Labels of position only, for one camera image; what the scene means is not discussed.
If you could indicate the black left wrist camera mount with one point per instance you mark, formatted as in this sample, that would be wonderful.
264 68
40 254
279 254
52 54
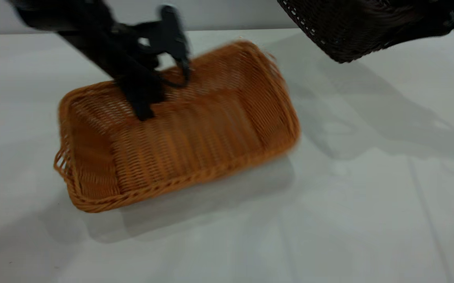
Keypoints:
170 31

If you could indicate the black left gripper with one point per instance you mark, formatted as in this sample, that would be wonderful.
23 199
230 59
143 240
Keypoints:
140 80

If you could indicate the dark brown wicker basket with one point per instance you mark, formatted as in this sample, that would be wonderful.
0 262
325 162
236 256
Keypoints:
352 27

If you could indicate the light brown wicker basket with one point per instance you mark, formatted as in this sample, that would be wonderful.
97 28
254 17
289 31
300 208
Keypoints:
195 133

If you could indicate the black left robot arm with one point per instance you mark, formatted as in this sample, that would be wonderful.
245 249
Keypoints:
74 23

